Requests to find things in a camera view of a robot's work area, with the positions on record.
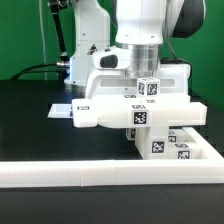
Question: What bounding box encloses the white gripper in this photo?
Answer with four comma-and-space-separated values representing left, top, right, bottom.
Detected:
85, 45, 191, 98

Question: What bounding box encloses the white chair back part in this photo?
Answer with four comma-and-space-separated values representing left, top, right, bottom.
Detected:
72, 94, 207, 128

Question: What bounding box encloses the white tagged nut cube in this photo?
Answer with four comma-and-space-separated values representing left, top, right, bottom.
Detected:
126, 128, 136, 140
137, 77, 160, 96

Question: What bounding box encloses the white chair seat part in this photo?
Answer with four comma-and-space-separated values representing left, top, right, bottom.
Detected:
135, 127, 168, 160

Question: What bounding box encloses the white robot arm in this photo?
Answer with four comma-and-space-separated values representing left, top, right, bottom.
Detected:
65, 0, 206, 98

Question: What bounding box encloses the white base tag sheet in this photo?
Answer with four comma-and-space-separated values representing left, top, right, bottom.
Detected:
48, 104, 72, 119

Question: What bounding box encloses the white U-shaped obstacle fence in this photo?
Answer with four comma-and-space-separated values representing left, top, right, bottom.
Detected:
0, 127, 224, 188

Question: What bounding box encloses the black cable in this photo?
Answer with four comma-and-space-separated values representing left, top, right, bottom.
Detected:
11, 63, 71, 80

